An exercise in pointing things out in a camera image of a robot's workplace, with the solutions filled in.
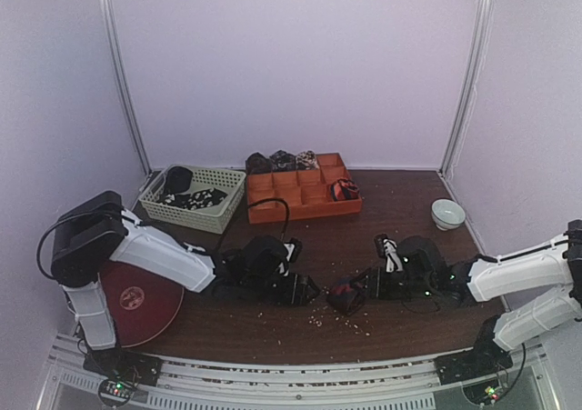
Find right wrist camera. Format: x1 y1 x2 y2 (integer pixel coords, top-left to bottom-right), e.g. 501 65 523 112
374 234 447 280

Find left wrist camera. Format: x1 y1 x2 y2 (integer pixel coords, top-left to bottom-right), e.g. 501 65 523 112
223 235 303 281

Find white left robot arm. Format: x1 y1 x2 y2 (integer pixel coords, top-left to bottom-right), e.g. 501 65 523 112
40 191 320 377

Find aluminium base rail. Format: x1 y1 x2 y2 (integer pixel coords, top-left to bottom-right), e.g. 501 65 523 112
34 335 561 409

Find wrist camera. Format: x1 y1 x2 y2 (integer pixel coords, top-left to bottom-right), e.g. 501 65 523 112
374 234 447 280
223 235 303 281

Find beige patterned rolled tie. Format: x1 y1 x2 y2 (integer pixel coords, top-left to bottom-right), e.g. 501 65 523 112
296 150 319 170

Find brown patterned rolled tie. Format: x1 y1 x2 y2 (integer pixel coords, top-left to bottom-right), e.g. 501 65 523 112
246 152 272 175

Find aluminium corner post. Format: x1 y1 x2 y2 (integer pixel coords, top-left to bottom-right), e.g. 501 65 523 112
439 0 494 179
98 0 152 175

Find orange wooden divider tray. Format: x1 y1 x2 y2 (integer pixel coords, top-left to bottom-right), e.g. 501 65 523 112
246 153 363 225

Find black white floral tie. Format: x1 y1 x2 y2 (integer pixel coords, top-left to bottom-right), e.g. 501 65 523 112
157 188 227 210

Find white ceramic bowl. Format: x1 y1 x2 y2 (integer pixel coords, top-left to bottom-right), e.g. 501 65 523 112
431 199 466 231

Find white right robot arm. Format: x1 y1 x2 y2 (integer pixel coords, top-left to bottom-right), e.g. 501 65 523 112
357 219 581 375

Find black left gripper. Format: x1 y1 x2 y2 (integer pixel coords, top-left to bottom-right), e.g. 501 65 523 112
244 274 322 307

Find orange navy rolled tie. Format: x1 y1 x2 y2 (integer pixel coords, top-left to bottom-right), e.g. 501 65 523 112
329 178 360 202

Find aluminium corner post left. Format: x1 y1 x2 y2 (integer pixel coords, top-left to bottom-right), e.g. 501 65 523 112
98 0 152 175

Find red navy striped tie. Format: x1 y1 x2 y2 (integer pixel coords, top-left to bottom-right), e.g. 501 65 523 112
326 278 366 316

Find pale green plastic basket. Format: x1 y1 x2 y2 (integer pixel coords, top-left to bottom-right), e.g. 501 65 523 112
139 165 246 234

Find aluminium corner post right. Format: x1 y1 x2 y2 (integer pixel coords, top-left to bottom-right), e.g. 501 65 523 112
439 0 494 179

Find black rolled tie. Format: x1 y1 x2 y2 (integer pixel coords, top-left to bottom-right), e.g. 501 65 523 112
164 165 193 195

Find round red tray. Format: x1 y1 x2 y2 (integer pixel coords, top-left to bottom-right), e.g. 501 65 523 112
100 262 185 348

